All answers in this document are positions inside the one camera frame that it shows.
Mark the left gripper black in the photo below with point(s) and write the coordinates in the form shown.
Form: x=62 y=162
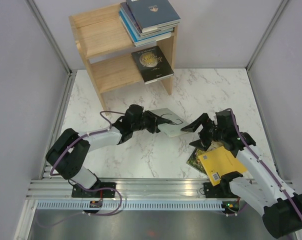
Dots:
x=155 y=120

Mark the dark purple galaxy book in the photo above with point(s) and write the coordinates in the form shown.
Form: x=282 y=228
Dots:
x=136 y=25

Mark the wooden two-tier shelf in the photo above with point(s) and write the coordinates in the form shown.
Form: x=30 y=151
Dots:
x=102 y=41

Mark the pale green thin file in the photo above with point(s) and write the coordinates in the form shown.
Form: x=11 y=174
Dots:
x=172 y=129

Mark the left aluminium frame post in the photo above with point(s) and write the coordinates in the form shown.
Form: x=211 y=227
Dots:
x=48 y=34

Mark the white slotted cable duct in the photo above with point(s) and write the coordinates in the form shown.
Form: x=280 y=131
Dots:
x=132 y=205

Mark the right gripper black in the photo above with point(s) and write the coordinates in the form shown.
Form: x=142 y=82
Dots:
x=204 y=120

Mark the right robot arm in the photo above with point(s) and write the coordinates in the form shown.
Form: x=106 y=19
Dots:
x=276 y=202

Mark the aluminium frame post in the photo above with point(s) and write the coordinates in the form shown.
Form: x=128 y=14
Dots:
x=266 y=34
x=48 y=34

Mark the right aluminium frame post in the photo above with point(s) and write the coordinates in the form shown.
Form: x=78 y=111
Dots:
x=266 y=34

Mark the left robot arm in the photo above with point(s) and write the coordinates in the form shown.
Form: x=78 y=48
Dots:
x=67 y=155

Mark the green Alice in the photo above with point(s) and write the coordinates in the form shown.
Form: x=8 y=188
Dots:
x=194 y=159

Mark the yellow book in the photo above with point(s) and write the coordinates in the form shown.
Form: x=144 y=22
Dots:
x=219 y=162

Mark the bright blue book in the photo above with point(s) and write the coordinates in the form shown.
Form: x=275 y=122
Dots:
x=148 y=40

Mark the light blue book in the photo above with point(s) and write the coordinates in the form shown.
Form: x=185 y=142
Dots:
x=139 y=40

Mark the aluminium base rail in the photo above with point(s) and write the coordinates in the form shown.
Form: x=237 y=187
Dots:
x=130 y=188

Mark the black book white lettering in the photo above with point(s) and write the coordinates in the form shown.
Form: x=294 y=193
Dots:
x=152 y=64

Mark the navy blue crest book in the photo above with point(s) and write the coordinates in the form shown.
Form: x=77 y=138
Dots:
x=153 y=14

